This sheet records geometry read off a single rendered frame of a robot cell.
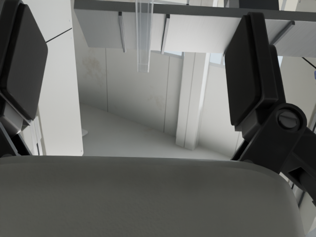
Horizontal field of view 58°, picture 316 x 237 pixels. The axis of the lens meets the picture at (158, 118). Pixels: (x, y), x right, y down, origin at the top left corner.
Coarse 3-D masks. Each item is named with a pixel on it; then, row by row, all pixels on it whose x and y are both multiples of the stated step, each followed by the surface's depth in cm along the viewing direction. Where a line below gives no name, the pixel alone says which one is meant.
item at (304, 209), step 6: (306, 192) 71; (306, 198) 71; (306, 204) 71; (312, 204) 68; (300, 210) 73; (306, 210) 70; (312, 210) 67; (300, 216) 73; (306, 216) 70; (312, 216) 67; (306, 222) 70; (312, 222) 67; (306, 228) 70; (312, 228) 68
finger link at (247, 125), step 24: (240, 24) 12; (264, 24) 11; (240, 48) 12; (264, 48) 10; (240, 72) 11; (264, 72) 10; (240, 96) 11; (264, 96) 10; (240, 120) 12; (312, 144) 10; (288, 168) 11; (312, 168) 10
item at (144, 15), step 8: (136, 0) 21; (144, 0) 21; (152, 0) 21; (136, 8) 22; (144, 8) 22; (152, 8) 22; (136, 16) 23; (144, 16) 23; (152, 16) 23; (136, 24) 24; (144, 24) 24; (136, 32) 25; (144, 32) 25; (136, 40) 27; (144, 40) 27; (136, 48) 29; (144, 48) 28; (144, 56) 30; (144, 64) 32
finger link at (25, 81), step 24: (0, 24) 10; (24, 24) 11; (0, 48) 10; (24, 48) 11; (0, 72) 9; (24, 72) 11; (0, 96) 10; (24, 96) 11; (0, 120) 10; (24, 120) 12
